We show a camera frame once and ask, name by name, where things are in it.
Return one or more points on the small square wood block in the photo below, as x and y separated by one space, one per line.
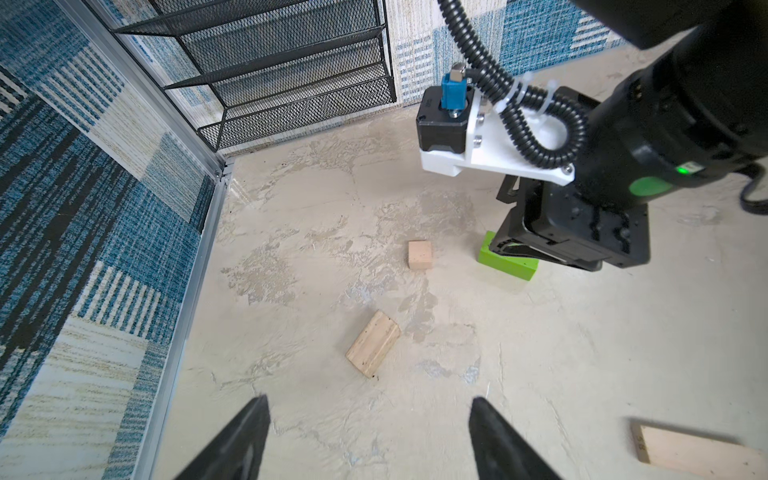
420 255

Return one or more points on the natural wood rectangular block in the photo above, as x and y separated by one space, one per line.
373 343

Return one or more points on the green wood block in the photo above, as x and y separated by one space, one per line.
521 268

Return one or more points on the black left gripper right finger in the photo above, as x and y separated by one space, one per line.
500 452

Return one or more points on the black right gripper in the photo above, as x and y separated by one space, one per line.
555 224

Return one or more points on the flat wood plank block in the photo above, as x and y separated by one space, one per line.
697 455

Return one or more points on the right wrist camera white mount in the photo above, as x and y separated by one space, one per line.
458 129

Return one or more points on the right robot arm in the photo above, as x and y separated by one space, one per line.
695 115

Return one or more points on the black wire mesh shelf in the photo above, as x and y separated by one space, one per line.
275 66

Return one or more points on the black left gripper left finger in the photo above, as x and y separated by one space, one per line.
237 451

